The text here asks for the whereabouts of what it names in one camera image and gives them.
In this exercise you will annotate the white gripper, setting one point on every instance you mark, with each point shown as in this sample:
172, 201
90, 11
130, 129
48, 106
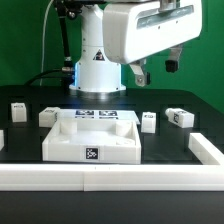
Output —
133, 31

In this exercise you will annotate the white square table top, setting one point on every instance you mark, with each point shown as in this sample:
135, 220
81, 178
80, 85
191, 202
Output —
93, 141

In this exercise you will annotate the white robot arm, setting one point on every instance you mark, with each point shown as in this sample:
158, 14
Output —
96, 77

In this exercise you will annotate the white sheet with fiducial tags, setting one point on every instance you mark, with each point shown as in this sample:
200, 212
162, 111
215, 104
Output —
99, 114

